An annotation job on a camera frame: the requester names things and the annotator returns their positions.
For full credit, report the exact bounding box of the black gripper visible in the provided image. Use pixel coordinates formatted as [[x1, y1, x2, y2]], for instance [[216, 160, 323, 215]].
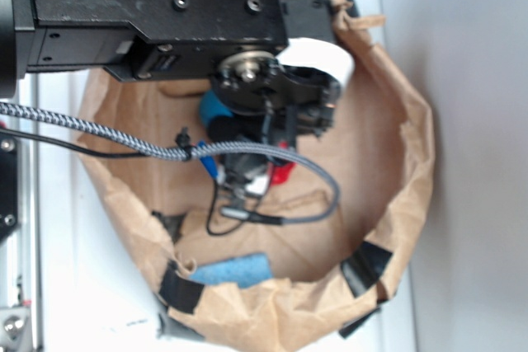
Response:
[[208, 49, 343, 204]]

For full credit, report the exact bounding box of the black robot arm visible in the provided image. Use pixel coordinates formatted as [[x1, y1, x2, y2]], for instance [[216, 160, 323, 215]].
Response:
[[1, 0, 342, 187]]

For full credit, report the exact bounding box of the blue sponge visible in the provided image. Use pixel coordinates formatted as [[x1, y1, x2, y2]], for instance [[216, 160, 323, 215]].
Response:
[[189, 253, 274, 289]]

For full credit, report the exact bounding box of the brown paper bag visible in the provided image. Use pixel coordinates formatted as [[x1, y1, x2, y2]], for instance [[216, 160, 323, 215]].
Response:
[[77, 0, 436, 352]]

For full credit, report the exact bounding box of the black cable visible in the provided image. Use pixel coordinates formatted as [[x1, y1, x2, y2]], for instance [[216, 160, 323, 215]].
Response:
[[0, 128, 195, 160]]

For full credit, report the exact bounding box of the grey braided cable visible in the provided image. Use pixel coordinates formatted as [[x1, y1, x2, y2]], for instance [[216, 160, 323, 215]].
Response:
[[0, 101, 342, 226]]

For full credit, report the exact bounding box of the aluminium frame rail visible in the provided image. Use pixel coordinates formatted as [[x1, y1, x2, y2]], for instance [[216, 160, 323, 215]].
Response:
[[0, 75, 45, 352]]

